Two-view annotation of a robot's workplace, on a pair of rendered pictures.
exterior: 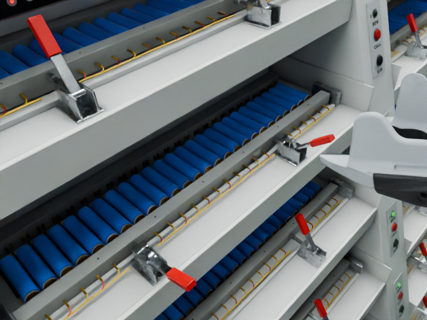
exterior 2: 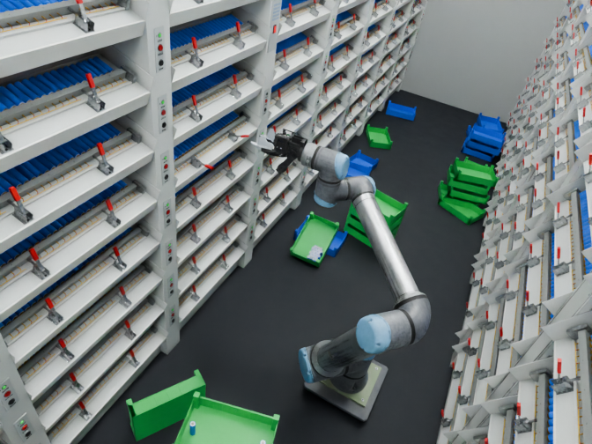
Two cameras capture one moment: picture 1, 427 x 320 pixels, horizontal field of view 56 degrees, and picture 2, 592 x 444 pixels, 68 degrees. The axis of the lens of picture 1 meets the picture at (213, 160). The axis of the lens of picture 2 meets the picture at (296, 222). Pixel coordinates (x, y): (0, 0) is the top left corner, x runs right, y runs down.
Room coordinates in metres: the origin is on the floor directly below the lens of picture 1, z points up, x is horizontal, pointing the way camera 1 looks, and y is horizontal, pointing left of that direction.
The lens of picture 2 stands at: (-1.05, 0.58, 1.91)
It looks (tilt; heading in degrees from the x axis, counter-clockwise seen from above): 39 degrees down; 325
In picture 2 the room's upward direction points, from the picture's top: 11 degrees clockwise
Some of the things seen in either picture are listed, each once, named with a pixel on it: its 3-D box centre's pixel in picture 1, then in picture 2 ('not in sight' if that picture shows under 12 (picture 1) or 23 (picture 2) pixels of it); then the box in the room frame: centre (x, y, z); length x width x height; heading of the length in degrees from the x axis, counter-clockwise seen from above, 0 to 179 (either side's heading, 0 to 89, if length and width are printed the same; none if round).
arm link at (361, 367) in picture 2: not in sight; (355, 352); (-0.27, -0.42, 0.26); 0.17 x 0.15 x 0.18; 82
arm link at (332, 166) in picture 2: not in sight; (330, 163); (0.05, -0.30, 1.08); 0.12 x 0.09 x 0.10; 36
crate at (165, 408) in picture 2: not in sight; (167, 404); (-0.10, 0.37, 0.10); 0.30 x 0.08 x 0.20; 94
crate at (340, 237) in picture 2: not in sight; (321, 235); (0.67, -0.85, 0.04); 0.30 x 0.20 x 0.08; 36
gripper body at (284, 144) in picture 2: not in sight; (290, 146); (0.19, -0.20, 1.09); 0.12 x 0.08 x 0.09; 36
